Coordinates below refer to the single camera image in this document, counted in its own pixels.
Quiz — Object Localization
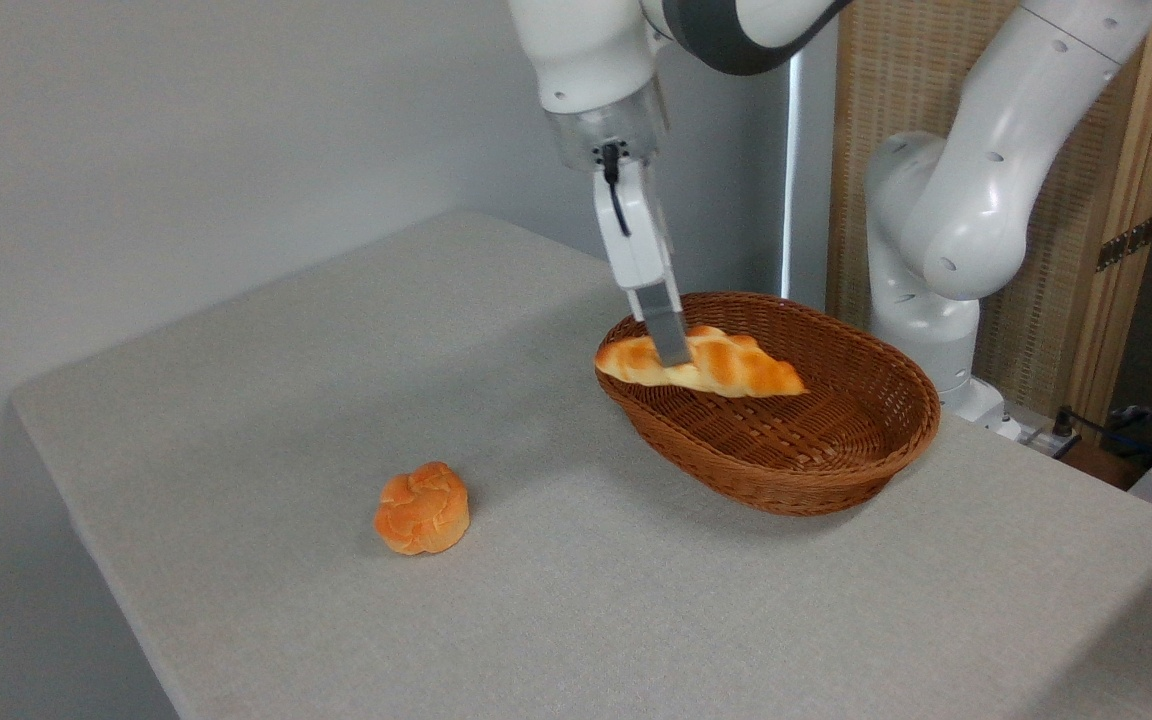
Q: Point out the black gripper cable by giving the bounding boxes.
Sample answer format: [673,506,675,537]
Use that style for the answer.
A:
[600,142,633,239]

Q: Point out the round orange bread roll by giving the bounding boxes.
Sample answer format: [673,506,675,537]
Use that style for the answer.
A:
[373,461,471,557]

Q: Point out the black power cable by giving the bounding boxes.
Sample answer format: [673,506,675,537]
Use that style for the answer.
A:
[1053,404,1152,473]

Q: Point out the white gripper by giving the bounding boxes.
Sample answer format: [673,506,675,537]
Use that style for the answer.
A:
[592,158,695,368]

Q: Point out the grey tablecloth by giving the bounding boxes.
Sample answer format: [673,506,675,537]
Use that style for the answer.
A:
[11,209,1152,720]

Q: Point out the long braided bread loaf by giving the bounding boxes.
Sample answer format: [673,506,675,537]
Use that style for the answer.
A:
[594,325,808,400]

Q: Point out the brown wicker basket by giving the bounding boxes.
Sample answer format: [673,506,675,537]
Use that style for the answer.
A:
[594,291,942,518]

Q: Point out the dark metal screen hinge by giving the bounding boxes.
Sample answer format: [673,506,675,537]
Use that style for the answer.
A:
[1096,215,1152,273]

